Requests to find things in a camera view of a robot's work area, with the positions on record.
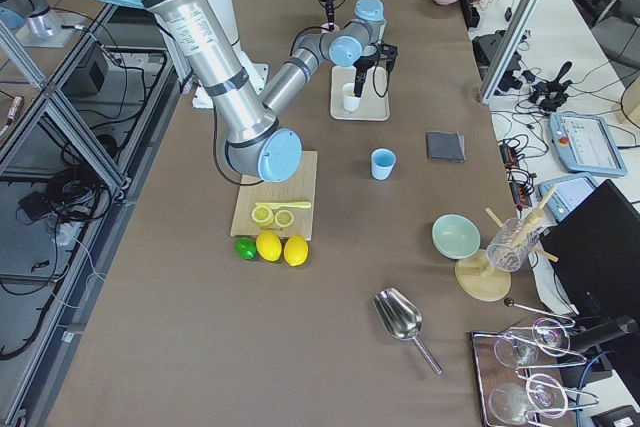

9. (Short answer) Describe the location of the yellow plastic knife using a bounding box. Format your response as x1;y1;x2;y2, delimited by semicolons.
254;200;312;209

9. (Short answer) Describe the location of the metal ice scoop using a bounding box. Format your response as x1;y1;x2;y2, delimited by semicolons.
373;287;443;376

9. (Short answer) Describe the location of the pink plastic cup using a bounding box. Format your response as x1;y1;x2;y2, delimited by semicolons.
321;23;340;33

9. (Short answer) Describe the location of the metal glass rack tray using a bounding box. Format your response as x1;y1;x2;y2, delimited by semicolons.
469;319;599;426

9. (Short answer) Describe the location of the blue plastic cup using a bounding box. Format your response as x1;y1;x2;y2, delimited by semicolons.
370;148;397;180

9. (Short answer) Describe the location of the dark grey cloth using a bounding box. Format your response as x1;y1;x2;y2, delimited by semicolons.
426;131;466;163

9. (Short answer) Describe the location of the teach pendant tablet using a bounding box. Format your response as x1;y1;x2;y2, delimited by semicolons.
538;172;598;222
549;112;628;177

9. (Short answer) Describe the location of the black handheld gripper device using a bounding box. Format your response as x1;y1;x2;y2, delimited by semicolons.
528;61;573;112

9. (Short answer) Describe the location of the whole yellow lemon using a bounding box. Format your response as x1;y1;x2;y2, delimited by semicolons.
283;235;309;267
256;231;282;262

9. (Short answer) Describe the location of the green lime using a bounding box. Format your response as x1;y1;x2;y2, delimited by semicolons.
234;237;258;260

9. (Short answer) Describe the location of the clear textured glass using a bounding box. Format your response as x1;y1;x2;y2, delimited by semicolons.
486;218;539;272

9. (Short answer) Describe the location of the green bowl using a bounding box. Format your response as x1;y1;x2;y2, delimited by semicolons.
432;214;481;260

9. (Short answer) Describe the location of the black monitor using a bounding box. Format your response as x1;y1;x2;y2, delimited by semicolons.
541;180;639;319

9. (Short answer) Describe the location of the cream serving tray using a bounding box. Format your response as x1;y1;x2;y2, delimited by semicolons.
329;66;390;121

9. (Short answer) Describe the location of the wine glass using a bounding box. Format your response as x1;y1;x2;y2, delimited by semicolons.
494;317;570;369
488;373;569;426

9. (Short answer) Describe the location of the wooden cup tree stand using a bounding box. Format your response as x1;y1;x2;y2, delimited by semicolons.
455;187;558;302

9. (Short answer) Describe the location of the cream plastic cup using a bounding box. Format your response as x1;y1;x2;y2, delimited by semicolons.
341;83;361;112

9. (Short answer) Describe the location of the aluminium frame post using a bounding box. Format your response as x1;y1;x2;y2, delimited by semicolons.
479;0;540;107

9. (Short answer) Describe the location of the lemon half slice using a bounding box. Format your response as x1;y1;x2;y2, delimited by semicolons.
274;209;295;229
251;205;275;227

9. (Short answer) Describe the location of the wooden cutting board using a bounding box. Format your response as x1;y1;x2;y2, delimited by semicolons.
230;151;318;241

